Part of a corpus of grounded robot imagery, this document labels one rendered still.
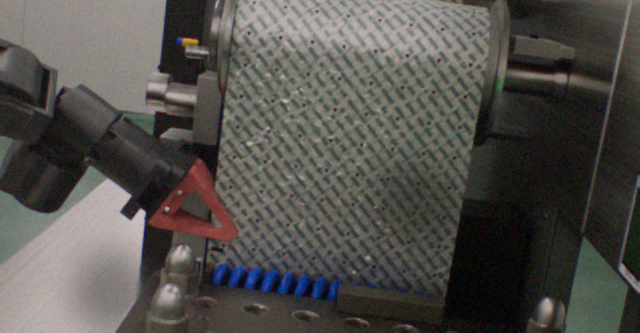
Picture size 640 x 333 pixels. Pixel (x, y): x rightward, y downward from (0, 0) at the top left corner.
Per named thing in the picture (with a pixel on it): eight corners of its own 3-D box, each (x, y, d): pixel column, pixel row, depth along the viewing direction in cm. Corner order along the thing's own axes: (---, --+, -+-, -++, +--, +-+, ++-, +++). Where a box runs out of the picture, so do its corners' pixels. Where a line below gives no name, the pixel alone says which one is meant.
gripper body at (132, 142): (134, 226, 74) (67, 176, 74) (160, 196, 84) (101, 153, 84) (176, 171, 73) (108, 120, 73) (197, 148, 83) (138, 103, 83)
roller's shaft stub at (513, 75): (484, 92, 85) (491, 49, 84) (551, 101, 85) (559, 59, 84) (491, 98, 80) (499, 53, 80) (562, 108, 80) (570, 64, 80)
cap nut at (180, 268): (162, 280, 75) (167, 234, 75) (202, 286, 75) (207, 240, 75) (153, 296, 72) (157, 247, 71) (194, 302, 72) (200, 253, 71)
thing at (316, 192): (205, 279, 81) (226, 94, 77) (441, 312, 81) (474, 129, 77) (204, 281, 80) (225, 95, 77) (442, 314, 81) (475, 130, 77)
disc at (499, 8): (463, 125, 91) (488, -9, 87) (468, 126, 91) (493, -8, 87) (482, 165, 77) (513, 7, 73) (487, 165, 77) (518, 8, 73)
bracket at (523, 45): (503, 49, 84) (507, 29, 84) (559, 57, 84) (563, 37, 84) (513, 53, 79) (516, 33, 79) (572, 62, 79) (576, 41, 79)
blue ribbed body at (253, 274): (212, 290, 80) (216, 256, 80) (430, 320, 81) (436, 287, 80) (206, 304, 77) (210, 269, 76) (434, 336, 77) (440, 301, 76)
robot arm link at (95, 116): (54, 87, 74) (82, 69, 79) (19, 141, 76) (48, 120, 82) (116, 134, 75) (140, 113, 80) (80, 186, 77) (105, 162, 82)
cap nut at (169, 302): (147, 325, 66) (153, 272, 65) (193, 331, 66) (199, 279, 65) (136, 345, 63) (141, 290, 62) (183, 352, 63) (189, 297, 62)
